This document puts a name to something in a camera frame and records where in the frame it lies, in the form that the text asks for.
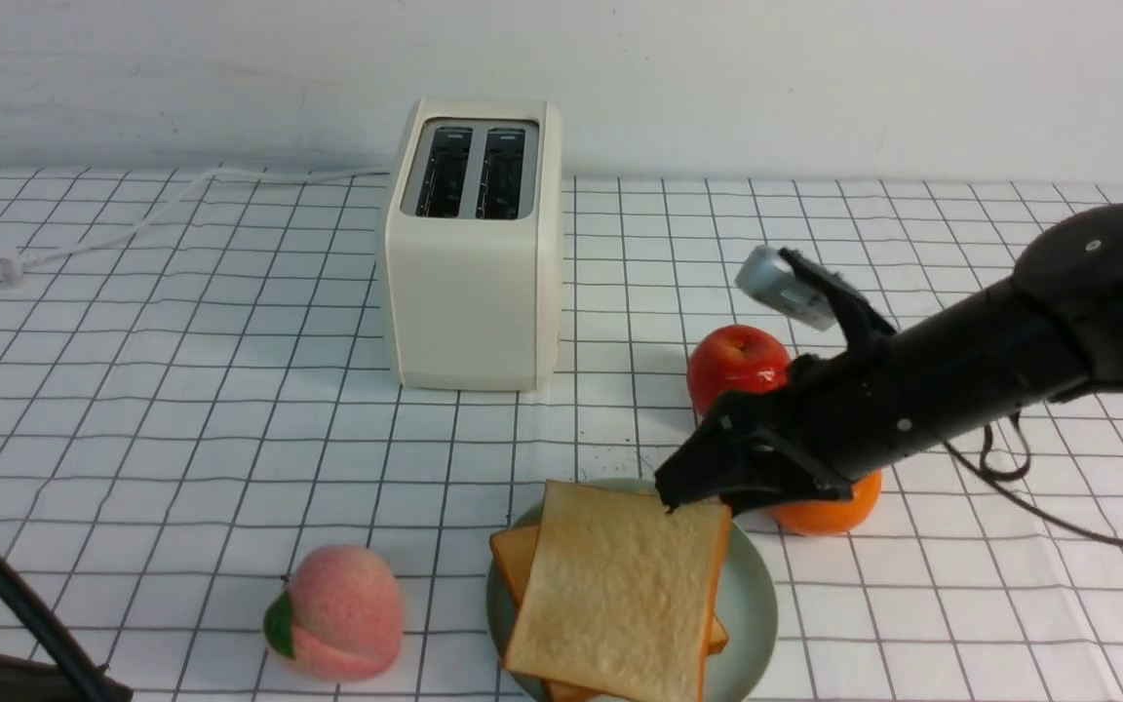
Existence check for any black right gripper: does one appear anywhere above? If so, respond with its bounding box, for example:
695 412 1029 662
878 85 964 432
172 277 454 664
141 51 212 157
654 352 923 516

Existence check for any toast slice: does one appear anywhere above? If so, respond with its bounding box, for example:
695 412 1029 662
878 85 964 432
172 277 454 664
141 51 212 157
490 521 731 701
502 483 732 701

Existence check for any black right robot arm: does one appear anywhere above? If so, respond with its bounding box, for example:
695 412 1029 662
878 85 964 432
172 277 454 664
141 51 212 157
655 204 1123 514

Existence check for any orange persimmon with green leaf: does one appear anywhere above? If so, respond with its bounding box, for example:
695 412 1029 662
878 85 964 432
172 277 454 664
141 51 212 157
770 469 883 537

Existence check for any red apple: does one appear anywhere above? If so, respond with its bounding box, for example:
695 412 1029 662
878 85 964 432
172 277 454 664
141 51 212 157
686 323 792 416

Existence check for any cream white toaster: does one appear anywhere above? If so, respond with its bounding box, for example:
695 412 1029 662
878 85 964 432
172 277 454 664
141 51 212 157
377 97 564 392

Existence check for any pink peach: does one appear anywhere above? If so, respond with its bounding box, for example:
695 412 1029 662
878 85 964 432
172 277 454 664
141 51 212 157
262 545 405 683

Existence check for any white checkered tablecloth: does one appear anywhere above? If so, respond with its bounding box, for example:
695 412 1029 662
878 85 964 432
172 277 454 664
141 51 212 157
0 168 1123 701

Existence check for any grey camera on right wrist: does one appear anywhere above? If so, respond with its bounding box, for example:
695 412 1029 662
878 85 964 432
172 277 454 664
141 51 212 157
734 245 836 332

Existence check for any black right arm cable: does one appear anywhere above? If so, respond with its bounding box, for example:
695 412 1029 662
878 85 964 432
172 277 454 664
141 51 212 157
942 414 1123 702

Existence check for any white toaster power cord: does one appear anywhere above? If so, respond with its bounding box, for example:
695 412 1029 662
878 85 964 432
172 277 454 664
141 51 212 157
0 166 389 288

